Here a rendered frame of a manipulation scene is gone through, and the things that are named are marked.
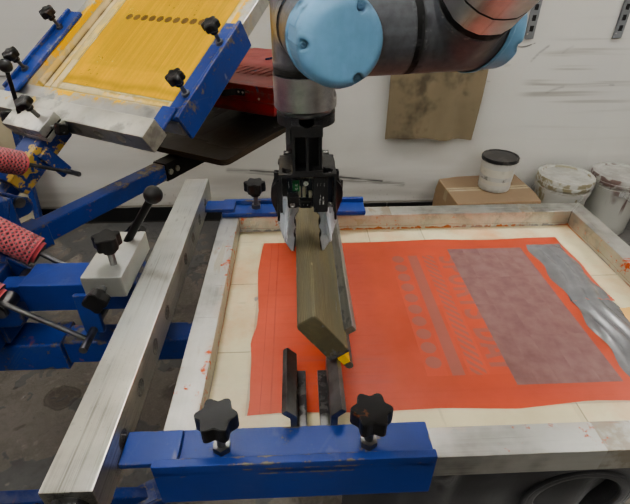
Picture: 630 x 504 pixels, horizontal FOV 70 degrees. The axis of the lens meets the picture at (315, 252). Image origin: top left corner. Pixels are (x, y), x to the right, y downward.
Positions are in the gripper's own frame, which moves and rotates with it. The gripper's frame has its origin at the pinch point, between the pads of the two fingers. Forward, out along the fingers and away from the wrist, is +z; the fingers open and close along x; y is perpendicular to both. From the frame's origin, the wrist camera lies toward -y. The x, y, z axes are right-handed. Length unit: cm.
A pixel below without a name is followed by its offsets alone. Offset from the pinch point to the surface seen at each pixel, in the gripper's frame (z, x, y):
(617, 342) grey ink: 13.3, 46.6, 10.2
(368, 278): 13.7, 11.2, -7.8
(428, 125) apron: 48, 75, -195
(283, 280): 13.7, -4.3, -7.9
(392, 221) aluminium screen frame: 12.0, 18.7, -25.2
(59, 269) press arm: 5.0, -38.6, -0.9
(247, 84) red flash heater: -1, -16, -91
